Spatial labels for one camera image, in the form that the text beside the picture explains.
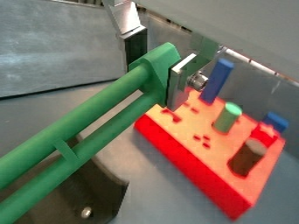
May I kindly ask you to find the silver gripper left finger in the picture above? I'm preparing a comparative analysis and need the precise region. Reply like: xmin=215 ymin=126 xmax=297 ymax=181
xmin=102 ymin=0 xmax=147 ymax=70

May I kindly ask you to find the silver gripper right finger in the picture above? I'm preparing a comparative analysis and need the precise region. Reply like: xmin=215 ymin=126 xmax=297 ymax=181
xmin=166 ymin=33 xmax=220 ymax=111

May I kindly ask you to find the green three prong object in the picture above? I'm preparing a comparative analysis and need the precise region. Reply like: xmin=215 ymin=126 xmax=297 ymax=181
xmin=0 ymin=43 xmax=180 ymax=224

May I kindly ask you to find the red peg board block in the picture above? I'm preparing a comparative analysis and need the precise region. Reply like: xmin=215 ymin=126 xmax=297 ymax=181
xmin=135 ymin=91 xmax=286 ymax=220

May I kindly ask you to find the black curved fixture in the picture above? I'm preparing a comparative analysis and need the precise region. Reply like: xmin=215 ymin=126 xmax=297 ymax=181
xmin=0 ymin=132 xmax=130 ymax=224

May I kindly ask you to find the tall blue rectangular peg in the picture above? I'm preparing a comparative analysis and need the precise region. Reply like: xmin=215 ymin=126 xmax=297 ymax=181
xmin=200 ymin=59 xmax=234 ymax=104

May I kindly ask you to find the green cylinder peg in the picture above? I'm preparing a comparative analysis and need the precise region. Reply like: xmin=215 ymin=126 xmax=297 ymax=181
xmin=212 ymin=102 xmax=243 ymax=134

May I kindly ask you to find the short blue rounded peg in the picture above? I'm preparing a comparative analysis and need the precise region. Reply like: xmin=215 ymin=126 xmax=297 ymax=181
xmin=263 ymin=112 xmax=289 ymax=133

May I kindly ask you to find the red star peg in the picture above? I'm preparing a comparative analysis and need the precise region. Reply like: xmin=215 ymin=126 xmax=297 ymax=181
xmin=250 ymin=122 xmax=279 ymax=148

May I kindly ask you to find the dark brown hexagonal peg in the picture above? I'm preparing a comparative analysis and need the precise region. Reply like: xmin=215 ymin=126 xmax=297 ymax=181
xmin=228 ymin=138 xmax=267 ymax=177

